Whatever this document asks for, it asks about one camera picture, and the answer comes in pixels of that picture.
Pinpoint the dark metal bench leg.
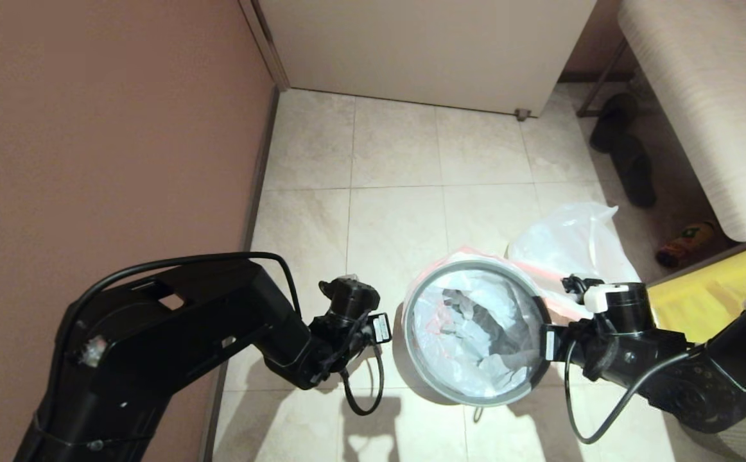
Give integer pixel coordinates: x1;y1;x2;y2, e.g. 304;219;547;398
575;40;627;118

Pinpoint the orange brown shoe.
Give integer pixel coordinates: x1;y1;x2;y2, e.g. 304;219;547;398
655;221;717;269

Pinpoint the yellow fabric bag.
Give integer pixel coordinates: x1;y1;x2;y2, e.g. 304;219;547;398
646;239;746;344

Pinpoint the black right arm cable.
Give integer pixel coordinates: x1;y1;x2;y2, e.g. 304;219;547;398
564;337;691;445

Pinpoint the white plastic bag orange trim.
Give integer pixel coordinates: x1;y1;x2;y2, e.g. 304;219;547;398
405;247;595;402

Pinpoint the used white printed trash bag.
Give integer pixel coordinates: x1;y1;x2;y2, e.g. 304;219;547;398
508;202;643;302

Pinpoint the white door panel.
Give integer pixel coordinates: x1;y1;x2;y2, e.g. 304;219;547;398
257;0;597;117

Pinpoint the grey bin rim ring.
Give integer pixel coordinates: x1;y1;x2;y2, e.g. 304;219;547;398
403;257;552;407

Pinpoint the black slipper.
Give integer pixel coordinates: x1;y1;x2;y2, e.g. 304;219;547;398
589;93;638;153
611;138;656;208

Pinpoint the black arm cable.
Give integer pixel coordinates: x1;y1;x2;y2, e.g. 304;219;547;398
55;252;385;416
564;337;691;445

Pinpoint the wood grain bench top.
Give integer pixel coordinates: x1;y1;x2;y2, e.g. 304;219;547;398
616;0;746;242

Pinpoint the grey door frame strip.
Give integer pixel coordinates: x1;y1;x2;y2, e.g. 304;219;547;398
238;0;290;90

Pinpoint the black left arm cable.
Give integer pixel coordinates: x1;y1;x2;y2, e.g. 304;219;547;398
55;252;385;416

